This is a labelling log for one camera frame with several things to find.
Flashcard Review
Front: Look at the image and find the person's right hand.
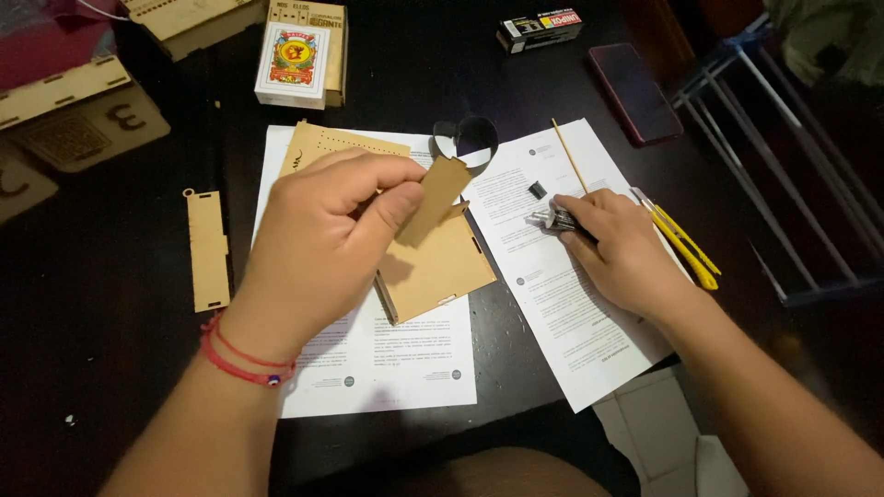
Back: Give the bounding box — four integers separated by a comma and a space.
552, 188, 693, 320

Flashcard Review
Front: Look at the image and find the person's left hand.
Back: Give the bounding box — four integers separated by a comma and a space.
227, 147, 428, 362

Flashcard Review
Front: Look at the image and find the black glue tube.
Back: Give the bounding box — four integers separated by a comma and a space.
526, 204, 596, 243

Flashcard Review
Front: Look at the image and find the small notched wooden panel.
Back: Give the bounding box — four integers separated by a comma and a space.
395, 155, 475, 249

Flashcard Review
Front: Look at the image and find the yellow utility knife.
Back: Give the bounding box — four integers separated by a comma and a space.
630, 186, 722, 291

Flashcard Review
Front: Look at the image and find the white printed paper sheet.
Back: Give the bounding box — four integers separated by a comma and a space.
250, 124, 479, 420
461, 117, 693, 415

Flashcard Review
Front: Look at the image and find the narrow wooden strip panel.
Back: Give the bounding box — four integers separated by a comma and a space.
182, 187, 232, 313

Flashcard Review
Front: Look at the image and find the thin wooden skewer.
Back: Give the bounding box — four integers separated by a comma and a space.
550, 117, 592, 196

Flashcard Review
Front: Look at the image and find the large wooden panel assembly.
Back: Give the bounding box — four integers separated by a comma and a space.
279, 121, 498, 327

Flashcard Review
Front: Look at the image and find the dark red smartphone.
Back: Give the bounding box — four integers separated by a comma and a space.
587, 42, 685, 148

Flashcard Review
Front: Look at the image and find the blue and white metal rack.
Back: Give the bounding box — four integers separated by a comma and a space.
669, 12, 884, 309

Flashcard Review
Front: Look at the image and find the white playing card box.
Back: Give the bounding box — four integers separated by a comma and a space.
253, 21, 332, 110

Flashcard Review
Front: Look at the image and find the engraved wooden box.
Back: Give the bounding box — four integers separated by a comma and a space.
266, 0, 349, 109

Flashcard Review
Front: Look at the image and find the black glue carton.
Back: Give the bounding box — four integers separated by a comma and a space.
495, 7, 584, 55

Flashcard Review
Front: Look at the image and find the person's leg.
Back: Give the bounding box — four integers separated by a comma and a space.
438, 446, 614, 497

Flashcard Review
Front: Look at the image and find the laser-cut wooden box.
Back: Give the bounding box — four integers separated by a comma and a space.
121, 0, 271, 64

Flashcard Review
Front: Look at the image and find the green cloth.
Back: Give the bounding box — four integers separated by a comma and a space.
765, 0, 884, 88

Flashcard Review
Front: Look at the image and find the rounded engraved wooden plate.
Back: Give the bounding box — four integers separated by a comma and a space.
0, 146, 60, 226

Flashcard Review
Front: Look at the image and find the wooden box with finger joints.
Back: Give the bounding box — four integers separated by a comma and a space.
0, 54, 133, 133

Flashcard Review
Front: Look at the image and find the magenta cloth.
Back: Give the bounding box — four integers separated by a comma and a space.
0, 0, 131, 92

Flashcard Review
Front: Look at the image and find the red string bracelet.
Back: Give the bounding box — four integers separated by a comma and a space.
199, 309, 299, 389

